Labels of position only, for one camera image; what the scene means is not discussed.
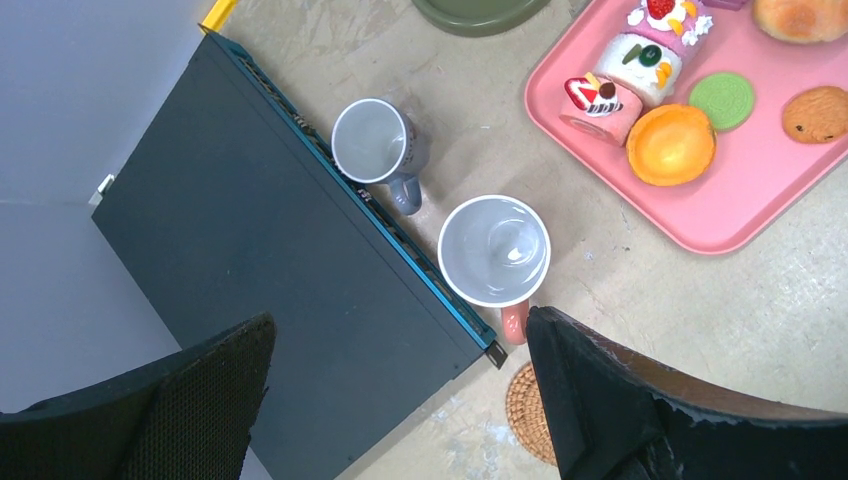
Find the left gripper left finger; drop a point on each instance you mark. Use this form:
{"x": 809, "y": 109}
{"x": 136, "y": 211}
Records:
{"x": 184, "y": 416}

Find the green three-tier stand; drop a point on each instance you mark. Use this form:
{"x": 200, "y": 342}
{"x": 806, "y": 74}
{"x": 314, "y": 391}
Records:
{"x": 478, "y": 18}

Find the purple green cake slice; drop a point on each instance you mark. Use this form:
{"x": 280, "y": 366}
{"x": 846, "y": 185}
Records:
{"x": 732, "y": 5}

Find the orange egg tart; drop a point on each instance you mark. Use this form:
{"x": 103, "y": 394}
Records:
{"x": 671, "y": 145}

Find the white roll cake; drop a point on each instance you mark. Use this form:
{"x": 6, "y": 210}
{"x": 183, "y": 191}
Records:
{"x": 645, "y": 67}

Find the pink mug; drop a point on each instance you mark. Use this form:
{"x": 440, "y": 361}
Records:
{"x": 494, "y": 251}

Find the green macaron near tart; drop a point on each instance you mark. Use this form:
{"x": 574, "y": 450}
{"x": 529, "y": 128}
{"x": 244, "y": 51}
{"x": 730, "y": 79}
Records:
{"x": 727, "y": 99}

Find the grey mug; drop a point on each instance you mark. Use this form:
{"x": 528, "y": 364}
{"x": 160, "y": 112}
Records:
{"x": 374, "y": 142}

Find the chocolate chip cookie lower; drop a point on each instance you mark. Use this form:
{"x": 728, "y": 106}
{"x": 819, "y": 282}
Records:
{"x": 816, "y": 116}

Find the pink cream cake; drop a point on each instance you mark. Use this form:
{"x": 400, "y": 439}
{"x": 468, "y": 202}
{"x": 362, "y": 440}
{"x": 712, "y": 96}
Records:
{"x": 678, "y": 25}

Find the woven rattan coaster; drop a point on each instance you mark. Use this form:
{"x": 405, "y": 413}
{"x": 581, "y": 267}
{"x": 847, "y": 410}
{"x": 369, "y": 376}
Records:
{"x": 526, "y": 416}

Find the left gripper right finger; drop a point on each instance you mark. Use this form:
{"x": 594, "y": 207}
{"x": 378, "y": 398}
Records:
{"x": 614, "y": 413}

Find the dark blue flat box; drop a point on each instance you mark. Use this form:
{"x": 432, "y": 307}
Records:
{"x": 230, "y": 206}

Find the yellow screwdriver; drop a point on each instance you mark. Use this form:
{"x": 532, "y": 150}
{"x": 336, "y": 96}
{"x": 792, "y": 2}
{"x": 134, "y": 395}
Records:
{"x": 218, "y": 15}

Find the round bread bun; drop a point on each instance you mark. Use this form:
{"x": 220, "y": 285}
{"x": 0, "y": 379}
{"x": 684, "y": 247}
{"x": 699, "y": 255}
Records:
{"x": 801, "y": 21}

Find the pink strawberry roll cake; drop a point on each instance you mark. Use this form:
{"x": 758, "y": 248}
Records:
{"x": 600, "y": 107}

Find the pink serving tray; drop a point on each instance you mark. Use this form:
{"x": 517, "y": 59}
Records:
{"x": 757, "y": 172}

